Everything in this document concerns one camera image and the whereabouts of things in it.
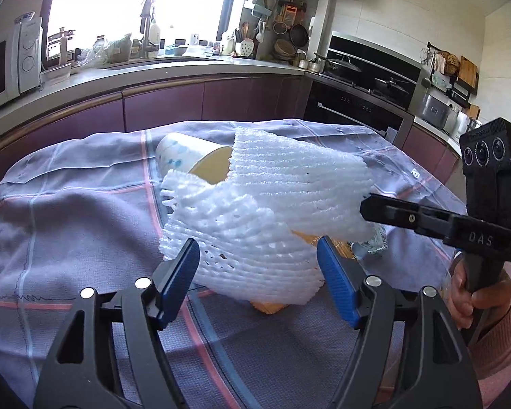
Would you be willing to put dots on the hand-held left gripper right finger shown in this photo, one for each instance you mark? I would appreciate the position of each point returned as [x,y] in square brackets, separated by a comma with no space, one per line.
[334,277]

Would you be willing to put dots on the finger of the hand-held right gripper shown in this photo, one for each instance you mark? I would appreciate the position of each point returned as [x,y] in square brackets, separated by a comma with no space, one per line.
[409,218]

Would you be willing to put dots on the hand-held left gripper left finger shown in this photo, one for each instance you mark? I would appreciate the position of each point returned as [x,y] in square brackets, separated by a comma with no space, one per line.
[183,281]

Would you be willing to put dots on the white foam fruit net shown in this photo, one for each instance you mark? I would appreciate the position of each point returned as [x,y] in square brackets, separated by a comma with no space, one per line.
[298,170]
[247,247]

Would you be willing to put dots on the blue dotted paper cup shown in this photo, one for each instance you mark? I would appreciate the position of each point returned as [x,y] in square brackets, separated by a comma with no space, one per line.
[179,153]

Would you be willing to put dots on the person's right forearm pink sleeve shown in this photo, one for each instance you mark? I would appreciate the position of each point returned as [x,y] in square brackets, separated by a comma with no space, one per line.
[506,349]

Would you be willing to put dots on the person's right hand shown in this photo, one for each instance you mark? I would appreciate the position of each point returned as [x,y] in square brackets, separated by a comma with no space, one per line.
[457,296]

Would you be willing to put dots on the clear green plastic wrapper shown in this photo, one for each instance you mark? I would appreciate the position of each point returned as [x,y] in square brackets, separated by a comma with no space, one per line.
[372,247]

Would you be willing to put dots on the orange peel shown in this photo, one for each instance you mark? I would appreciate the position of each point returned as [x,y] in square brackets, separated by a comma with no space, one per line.
[270,308]

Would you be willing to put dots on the silver metal bread box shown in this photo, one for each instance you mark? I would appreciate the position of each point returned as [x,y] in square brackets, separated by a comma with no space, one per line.
[433,108]

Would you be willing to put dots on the wooden cutting board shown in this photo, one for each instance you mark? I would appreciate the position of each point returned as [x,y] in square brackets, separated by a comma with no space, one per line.
[468,72]

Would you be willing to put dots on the purple checked tablecloth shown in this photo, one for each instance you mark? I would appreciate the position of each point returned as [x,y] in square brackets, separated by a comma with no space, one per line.
[76,230]

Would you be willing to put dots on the black built-in oven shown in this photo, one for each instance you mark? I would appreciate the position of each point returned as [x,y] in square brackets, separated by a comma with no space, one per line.
[349,106]

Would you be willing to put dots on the black pan on stove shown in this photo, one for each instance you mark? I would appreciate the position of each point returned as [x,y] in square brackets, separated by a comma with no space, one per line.
[391,85]

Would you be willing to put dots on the black range hood panel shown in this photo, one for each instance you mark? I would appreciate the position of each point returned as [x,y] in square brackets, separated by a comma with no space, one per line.
[374,57]

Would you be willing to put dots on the black pot with glass lid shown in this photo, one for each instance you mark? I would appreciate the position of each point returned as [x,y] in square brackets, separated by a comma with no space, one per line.
[340,66]

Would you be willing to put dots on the purple kitchen base cabinets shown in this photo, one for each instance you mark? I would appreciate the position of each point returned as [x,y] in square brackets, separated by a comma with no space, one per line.
[162,102]

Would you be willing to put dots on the black hanging frying pan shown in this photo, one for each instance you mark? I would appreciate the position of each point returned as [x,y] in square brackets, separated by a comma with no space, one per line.
[299,35]

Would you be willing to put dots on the white dotted utensil holder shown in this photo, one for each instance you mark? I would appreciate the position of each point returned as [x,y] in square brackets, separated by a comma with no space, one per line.
[247,47]

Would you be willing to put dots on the clear plastic bag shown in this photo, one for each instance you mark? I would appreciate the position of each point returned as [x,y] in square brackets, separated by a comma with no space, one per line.
[102,51]

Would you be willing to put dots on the white soap bottle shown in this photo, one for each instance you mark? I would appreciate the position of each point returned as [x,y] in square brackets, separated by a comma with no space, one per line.
[154,34]

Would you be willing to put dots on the metal dish tray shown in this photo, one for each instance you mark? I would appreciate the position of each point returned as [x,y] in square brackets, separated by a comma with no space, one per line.
[57,64]

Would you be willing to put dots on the chrome kitchen faucet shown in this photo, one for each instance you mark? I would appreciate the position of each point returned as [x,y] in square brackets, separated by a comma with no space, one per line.
[145,30]

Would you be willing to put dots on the teal wall holder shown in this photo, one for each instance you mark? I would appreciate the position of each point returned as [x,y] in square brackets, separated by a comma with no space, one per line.
[259,10]

